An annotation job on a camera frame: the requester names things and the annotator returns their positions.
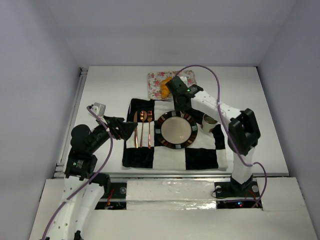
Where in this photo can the black white checkered placemat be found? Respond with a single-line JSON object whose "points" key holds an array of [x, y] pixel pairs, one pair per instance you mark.
{"points": [[208, 151]]}

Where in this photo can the orange striped croissant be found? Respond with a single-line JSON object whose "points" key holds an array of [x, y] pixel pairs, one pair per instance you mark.
{"points": [[165, 92]]}

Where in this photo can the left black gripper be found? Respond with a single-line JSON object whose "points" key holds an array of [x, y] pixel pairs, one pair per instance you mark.
{"points": [[114, 127]]}

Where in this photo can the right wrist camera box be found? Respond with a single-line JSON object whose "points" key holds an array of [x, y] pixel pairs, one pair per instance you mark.
{"points": [[184, 79]]}

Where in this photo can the metal cup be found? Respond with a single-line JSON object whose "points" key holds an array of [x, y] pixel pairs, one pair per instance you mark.
{"points": [[208, 123]]}

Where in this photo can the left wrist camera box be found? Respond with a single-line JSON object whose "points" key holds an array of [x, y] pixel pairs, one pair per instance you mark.
{"points": [[98, 109]]}

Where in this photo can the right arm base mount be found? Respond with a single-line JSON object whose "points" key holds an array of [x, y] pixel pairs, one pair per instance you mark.
{"points": [[232, 195]]}

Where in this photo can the copper knife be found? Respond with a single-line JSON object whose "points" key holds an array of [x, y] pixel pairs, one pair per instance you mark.
{"points": [[135, 120]]}

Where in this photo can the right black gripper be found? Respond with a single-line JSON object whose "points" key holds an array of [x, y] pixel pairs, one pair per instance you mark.
{"points": [[182, 106]]}

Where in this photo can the aluminium rail frame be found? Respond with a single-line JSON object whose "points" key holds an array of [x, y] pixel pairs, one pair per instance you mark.
{"points": [[115, 86]]}

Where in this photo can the silver foil covered panel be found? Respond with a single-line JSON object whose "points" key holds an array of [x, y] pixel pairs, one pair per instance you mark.
{"points": [[172, 195]]}

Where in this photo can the beige plate with dark rim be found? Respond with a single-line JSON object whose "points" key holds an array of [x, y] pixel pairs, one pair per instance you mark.
{"points": [[175, 130]]}

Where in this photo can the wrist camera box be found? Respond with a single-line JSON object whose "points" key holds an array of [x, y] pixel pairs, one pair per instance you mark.
{"points": [[184, 79], [98, 109]]}

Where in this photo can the copper spoon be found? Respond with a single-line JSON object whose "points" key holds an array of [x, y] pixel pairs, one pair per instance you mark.
{"points": [[143, 117]]}

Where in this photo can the copper fork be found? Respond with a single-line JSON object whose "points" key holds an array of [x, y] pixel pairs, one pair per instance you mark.
{"points": [[149, 119]]}

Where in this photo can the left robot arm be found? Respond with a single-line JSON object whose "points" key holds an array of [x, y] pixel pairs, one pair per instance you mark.
{"points": [[83, 185]]}

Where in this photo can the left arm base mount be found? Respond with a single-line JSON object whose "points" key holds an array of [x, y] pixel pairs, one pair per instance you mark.
{"points": [[102, 194]]}

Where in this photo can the floral rectangular tray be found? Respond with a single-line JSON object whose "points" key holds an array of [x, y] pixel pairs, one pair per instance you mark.
{"points": [[154, 82]]}

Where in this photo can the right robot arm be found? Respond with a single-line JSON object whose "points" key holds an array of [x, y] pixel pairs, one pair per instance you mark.
{"points": [[240, 126]]}

